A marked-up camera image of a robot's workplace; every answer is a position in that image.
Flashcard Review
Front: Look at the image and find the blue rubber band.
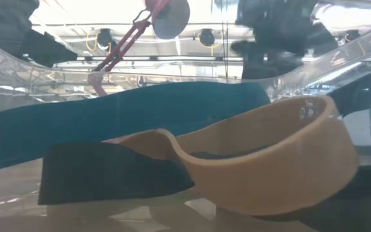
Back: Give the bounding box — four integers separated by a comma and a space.
0, 81, 272, 175

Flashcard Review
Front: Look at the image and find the black hanging cable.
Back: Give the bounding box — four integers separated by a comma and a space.
221, 19, 230, 80

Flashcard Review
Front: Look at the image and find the clear plastic bin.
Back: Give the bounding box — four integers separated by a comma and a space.
0, 19, 371, 232

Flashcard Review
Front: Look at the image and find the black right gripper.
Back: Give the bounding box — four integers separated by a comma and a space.
230, 0, 339, 81

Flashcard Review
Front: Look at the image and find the tan rubber band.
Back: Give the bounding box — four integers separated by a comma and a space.
103, 95, 361, 217

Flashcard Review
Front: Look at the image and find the wide black rubber band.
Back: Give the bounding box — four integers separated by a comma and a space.
37, 141, 270, 206

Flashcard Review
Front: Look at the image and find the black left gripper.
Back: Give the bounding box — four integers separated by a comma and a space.
0, 0, 79, 69

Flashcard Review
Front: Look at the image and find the red desk lamp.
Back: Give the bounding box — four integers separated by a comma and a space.
87, 0, 191, 97

